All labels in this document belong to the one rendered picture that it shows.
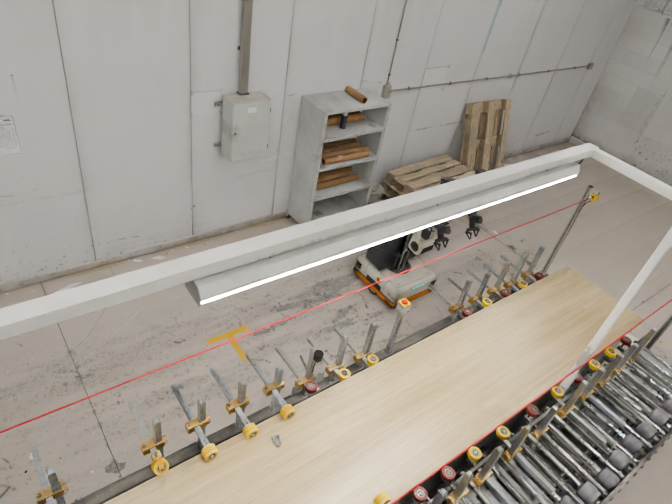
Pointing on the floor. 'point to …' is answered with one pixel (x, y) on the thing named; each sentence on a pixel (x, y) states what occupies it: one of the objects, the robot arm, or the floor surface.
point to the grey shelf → (311, 117)
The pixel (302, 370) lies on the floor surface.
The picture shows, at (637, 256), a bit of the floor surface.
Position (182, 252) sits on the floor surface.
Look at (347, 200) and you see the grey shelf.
